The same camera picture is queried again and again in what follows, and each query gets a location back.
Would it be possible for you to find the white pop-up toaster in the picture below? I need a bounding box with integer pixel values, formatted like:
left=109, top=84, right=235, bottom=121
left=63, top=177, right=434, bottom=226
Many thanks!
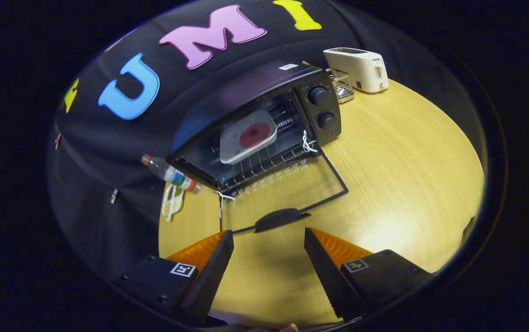
left=323, top=47, right=390, bottom=94

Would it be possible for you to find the black backdrop cloth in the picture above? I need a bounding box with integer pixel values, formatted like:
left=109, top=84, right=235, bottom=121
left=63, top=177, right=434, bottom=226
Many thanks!
left=47, top=0, right=486, bottom=282

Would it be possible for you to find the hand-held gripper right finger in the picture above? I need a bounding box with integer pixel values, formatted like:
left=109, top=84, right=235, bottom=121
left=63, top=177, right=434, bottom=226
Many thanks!
left=303, top=226, right=434, bottom=322

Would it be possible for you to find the black toaster oven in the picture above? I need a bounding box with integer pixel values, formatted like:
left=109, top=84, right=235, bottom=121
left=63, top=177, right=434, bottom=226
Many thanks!
left=167, top=62, right=349, bottom=234

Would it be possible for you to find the white and yellow packet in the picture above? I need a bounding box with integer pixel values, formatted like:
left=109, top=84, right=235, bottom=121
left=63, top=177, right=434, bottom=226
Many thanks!
left=160, top=183, right=186, bottom=222

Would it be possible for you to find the metal wire utensil holder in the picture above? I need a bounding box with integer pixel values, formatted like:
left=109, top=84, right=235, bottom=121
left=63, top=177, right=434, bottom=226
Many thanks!
left=326, top=68, right=355, bottom=103

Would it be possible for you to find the clear plastic bottle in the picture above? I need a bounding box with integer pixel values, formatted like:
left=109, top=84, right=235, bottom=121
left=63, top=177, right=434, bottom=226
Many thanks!
left=141, top=154, right=202, bottom=194

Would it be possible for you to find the pink ham slice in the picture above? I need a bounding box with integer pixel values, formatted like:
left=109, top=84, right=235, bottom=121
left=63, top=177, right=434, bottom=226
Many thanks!
left=239, top=122, right=272, bottom=149

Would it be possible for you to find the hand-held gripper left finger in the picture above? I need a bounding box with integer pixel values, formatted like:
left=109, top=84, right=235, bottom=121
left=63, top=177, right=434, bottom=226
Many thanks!
left=112, top=229, right=235, bottom=328

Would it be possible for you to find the white square plate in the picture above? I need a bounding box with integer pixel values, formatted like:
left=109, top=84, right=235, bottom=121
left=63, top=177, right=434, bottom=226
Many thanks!
left=219, top=109, right=278, bottom=166

